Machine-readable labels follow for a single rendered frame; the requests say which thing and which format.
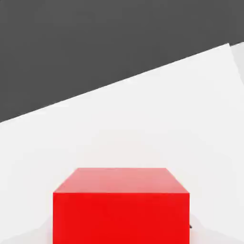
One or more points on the small red cube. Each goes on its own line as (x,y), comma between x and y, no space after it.
(121,217)

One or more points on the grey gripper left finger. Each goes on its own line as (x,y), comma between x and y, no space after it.
(47,237)

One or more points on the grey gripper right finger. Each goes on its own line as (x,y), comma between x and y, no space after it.
(194,235)

